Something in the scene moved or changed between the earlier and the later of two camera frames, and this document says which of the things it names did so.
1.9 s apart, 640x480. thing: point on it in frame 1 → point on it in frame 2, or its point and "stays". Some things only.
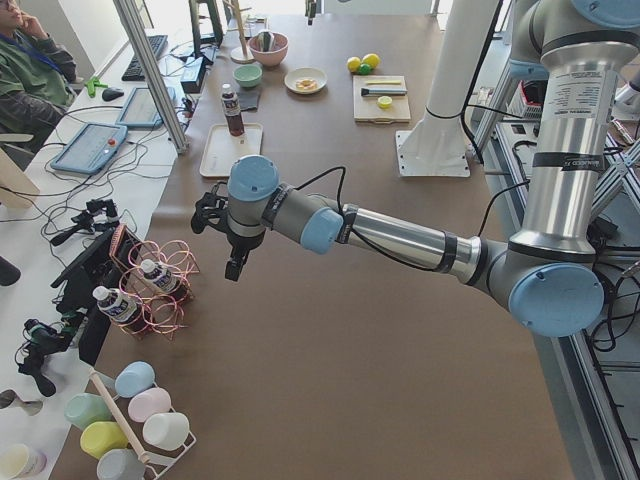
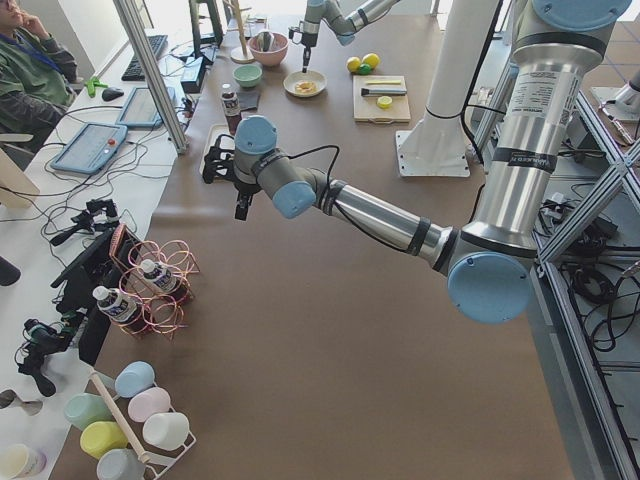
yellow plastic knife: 383,82 stays
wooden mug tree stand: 241,54 stays
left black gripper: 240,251 → 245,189
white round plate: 295,75 stays
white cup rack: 156,461 stays
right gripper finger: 313,8 → 306,56
